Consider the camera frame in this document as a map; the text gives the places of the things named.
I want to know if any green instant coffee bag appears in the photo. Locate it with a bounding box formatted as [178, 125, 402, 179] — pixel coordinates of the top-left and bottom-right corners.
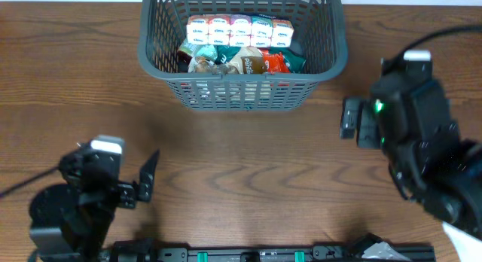
[215, 46, 306, 74]

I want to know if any red yellow spaghetti packet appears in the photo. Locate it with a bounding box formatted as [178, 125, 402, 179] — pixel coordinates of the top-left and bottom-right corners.
[261, 49, 290, 73]

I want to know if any beige snack bag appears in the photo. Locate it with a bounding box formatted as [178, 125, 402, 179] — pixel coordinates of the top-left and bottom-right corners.
[188, 47, 267, 75]

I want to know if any green lidded jar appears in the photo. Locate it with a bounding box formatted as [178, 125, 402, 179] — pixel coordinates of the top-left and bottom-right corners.
[177, 39, 201, 64]

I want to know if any mint green snack bar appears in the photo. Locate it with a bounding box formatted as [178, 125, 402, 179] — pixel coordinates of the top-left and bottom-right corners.
[195, 44, 218, 61]

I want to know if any multicolour tissue pack strip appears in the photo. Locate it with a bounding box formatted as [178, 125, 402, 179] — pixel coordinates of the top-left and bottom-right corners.
[186, 14, 294, 48]

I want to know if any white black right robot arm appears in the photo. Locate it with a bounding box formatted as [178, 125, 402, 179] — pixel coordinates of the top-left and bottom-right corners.
[340, 50, 481, 261]

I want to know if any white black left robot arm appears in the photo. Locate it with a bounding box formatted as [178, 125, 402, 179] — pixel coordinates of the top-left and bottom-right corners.
[29, 135, 160, 261]

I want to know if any grey plastic lattice basket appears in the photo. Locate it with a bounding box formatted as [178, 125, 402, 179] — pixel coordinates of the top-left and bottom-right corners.
[138, 0, 348, 111]

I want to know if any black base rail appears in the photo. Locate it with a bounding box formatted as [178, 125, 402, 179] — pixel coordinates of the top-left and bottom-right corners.
[97, 233, 437, 262]

